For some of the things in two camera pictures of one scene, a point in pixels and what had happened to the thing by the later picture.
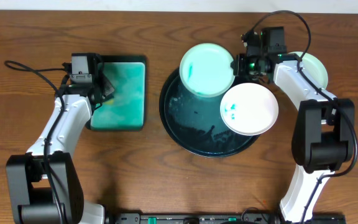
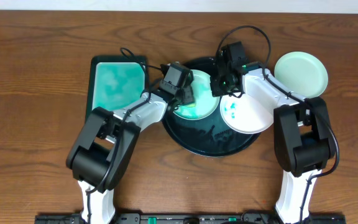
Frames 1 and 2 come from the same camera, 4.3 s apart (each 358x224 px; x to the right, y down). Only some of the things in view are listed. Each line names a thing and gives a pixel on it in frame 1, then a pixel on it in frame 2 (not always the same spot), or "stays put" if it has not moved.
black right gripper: (238, 66) -> (217, 86)
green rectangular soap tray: (126, 110) stays put
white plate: (249, 109) stays put
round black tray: (194, 123) stays put
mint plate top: (206, 70) -> (205, 102)
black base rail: (205, 218) stays put
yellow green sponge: (110, 102) -> (188, 109)
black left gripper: (106, 90) -> (187, 94)
